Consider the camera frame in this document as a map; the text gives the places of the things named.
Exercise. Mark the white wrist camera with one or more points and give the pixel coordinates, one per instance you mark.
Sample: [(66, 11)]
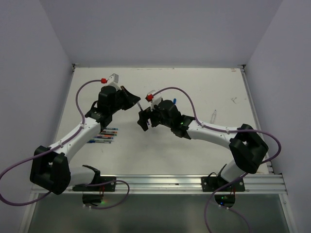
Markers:
[(154, 99), (113, 81)]

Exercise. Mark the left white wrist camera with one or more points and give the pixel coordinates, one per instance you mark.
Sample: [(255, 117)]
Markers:
[(113, 81)]

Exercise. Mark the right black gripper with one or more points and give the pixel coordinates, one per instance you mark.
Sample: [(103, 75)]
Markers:
[(145, 114)]

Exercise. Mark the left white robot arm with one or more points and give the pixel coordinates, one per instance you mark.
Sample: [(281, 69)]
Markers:
[(50, 167)]

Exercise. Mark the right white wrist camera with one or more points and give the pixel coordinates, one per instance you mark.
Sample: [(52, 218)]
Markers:
[(154, 99)]

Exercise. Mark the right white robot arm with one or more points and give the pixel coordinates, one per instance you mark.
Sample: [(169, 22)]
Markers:
[(246, 146)]

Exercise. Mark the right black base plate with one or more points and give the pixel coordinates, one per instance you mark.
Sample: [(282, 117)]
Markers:
[(211, 183)]

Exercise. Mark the aluminium front rail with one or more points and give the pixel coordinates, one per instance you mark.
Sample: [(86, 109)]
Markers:
[(191, 184)]

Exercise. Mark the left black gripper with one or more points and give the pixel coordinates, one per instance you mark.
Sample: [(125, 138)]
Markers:
[(130, 99)]

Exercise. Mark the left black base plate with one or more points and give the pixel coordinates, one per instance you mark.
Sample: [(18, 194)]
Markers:
[(110, 183)]

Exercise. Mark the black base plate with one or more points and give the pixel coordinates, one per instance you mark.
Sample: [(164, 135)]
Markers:
[(110, 183), (211, 183)]

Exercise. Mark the aluminium right side rail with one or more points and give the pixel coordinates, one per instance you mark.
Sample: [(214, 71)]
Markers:
[(254, 112)]

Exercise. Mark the aluminium rail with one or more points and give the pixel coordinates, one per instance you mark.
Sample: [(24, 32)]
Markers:
[(254, 112), (191, 184)]

